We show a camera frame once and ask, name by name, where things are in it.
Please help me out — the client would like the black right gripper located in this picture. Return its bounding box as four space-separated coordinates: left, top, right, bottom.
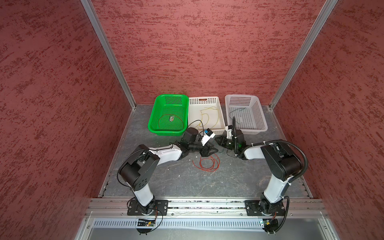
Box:
214 135 238 151

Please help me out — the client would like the red wire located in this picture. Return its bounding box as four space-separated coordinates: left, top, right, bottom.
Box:
192 152 221 173
157 113 186 130

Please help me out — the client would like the yellow wire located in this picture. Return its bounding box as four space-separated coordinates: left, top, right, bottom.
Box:
209 107 220 129
199 105 218 128

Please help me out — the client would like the dark green wire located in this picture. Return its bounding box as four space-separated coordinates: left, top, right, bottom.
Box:
228 107 247 119

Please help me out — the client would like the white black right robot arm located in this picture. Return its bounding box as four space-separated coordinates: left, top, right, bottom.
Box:
215 129 309 216

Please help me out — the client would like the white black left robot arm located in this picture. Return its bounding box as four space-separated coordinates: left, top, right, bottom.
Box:
117 128 218 210

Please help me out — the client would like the cream perforated basket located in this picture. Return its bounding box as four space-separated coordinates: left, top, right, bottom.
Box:
188 96 226 136

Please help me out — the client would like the translucent white slotted basket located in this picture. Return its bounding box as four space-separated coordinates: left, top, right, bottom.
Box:
225 95 268 135

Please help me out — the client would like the green plastic basket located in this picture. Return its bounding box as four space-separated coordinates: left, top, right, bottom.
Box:
148 95 189 136

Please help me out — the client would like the right small circuit board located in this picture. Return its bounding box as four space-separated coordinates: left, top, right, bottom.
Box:
263 219 279 234

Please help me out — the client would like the small circuit board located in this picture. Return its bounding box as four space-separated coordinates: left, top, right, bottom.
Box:
263 219 279 234
137 219 156 228

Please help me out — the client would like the left small circuit board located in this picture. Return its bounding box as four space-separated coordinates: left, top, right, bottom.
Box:
137 219 156 228

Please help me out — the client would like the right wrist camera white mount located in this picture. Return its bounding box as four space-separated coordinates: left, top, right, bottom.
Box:
225 125 233 139

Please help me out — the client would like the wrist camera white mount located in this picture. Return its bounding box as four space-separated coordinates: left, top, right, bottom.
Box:
201 129 216 146
225 125 233 139

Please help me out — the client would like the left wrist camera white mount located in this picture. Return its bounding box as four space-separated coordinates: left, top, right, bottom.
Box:
201 129 216 146

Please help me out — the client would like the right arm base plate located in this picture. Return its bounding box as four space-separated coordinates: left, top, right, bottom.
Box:
245 199 286 217

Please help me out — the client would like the white slotted cable duct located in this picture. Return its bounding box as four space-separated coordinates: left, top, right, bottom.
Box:
91 218 265 232

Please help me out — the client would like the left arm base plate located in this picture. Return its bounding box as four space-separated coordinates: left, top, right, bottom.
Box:
127 199 169 216

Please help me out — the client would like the black corrugated cable conduit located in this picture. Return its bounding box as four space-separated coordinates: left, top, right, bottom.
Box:
231 116 309 233

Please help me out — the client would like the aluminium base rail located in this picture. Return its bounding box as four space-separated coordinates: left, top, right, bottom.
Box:
75 198 339 240

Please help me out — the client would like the aluminium corner post right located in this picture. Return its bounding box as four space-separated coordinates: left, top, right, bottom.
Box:
269 0 338 111

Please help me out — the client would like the aluminium corner post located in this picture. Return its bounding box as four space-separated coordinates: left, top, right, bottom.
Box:
81 0 137 110
269 0 338 111

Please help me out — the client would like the aluminium corner post left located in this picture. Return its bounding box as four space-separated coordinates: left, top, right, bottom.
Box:
81 0 137 110

